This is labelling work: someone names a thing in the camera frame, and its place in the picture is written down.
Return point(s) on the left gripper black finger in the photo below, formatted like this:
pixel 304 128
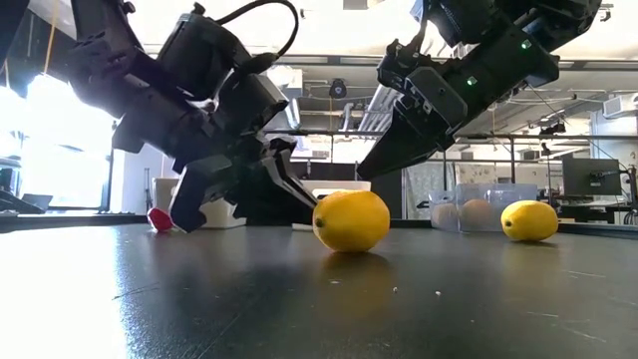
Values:
pixel 199 194
pixel 279 199

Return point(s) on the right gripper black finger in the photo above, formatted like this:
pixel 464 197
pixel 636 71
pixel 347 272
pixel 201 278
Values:
pixel 409 149

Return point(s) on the small red pepper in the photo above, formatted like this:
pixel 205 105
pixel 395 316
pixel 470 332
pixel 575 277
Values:
pixel 158 220

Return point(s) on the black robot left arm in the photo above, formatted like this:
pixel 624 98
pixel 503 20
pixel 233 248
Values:
pixel 199 55

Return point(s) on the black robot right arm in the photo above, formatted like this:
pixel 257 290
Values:
pixel 548 25

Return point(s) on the white plastic basket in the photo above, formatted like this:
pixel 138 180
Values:
pixel 344 185
pixel 224 217

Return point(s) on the white patterned curtain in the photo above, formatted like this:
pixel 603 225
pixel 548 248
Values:
pixel 423 189

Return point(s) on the translucent grey plastic basket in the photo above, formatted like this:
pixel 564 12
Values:
pixel 498 194

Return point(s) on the white ceiling unit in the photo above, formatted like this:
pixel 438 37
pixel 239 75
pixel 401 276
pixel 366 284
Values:
pixel 296 80

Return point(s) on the black computer monitor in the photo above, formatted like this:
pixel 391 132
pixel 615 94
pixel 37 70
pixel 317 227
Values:
pixel 591 177

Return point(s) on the black laptop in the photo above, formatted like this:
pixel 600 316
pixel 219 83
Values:
pixel 35 202

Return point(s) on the thin yellow pole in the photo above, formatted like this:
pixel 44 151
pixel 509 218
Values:
pixel 51 40

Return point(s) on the white ceiling duct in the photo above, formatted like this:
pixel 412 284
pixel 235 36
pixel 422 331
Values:
pixel 379 107

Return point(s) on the black partition wall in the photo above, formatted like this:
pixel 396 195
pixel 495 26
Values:
pixel 389 199

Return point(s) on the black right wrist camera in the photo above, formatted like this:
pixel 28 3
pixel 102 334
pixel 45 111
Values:
pixel 433 100

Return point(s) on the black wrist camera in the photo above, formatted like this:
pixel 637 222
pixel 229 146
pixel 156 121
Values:
pixel 433 100
pixel 249 105

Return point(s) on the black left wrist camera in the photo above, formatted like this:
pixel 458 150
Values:
pixel 249 105

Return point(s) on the black metal rail frame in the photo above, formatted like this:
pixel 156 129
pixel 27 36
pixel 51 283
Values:
pixel 548 135

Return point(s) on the black overhead camera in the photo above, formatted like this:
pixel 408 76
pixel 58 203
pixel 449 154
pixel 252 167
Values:
pixel 338 89

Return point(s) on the black aluminium table frame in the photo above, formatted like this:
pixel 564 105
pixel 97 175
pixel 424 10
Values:
pixel 75 219

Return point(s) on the white wall air vent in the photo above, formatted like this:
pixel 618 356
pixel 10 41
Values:
pixel 620 106

